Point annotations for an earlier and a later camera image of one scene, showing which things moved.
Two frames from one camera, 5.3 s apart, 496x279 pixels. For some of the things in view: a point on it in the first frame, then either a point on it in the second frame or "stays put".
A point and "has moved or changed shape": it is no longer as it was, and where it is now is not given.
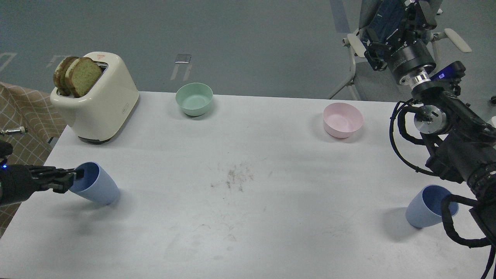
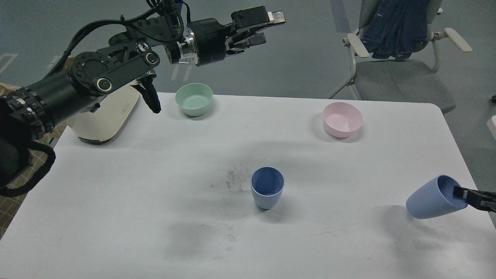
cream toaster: x=97 y=117 stays put
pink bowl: x=340 y=120 stays put
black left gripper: x=19 y=182 → x=210 y=35
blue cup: x=96 y=186 → x=267 y=183
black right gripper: x=408 y=59 → x=478 y=199
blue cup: x=424 y=209 has moved or changed shape
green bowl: x=194 y=99 stays put
